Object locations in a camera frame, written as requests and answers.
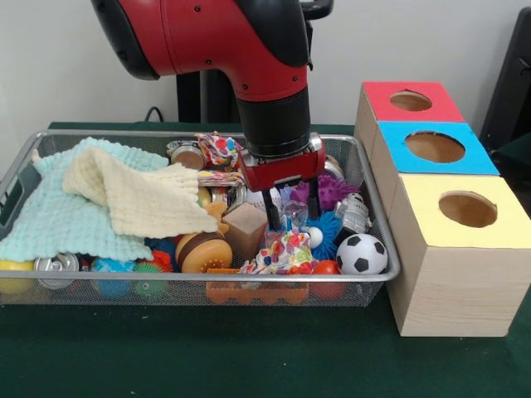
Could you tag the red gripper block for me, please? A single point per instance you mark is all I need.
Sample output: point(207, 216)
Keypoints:
point(282, 172)

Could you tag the cream yellow cloth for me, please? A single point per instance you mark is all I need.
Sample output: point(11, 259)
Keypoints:
point(141, 199)

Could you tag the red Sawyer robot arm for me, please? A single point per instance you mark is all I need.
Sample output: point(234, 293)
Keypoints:
point(207, 33)

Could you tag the wooden box with three holes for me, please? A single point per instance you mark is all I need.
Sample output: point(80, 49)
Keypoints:
point(448, 290)

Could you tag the clear shallow bin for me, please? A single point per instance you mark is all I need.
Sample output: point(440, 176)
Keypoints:
point(124, 145)

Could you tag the purple spiky ball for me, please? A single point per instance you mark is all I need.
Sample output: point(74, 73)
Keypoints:
point(336, 192)

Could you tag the blue spiky ball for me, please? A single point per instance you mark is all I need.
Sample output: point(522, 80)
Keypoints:
point(328, 236)

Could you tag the colourful dotted packet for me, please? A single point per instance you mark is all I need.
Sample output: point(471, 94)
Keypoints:
point(286, 255)

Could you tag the wooden cube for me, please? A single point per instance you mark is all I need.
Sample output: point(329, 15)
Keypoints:
point(245, 232)

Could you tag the black and white soccer ball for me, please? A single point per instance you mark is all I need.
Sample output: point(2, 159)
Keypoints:
point(362, 255)

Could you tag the colourful dotted cloth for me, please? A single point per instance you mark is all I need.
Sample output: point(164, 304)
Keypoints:
point(217, 149)

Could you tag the toy burger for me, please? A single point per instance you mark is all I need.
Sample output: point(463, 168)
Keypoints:
point(206, 253)

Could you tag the dark green table cloth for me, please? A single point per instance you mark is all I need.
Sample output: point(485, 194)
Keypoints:
point(249, 356)

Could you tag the mint green cloth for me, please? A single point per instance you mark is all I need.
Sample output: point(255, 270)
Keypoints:
point(50, 224)

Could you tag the silver can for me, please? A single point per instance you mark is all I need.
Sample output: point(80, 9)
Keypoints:
point(56, 267)

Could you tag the black stand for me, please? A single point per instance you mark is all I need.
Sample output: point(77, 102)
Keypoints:
point(514, 99)

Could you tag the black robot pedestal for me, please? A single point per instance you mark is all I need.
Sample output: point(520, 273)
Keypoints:
point(207, 99)

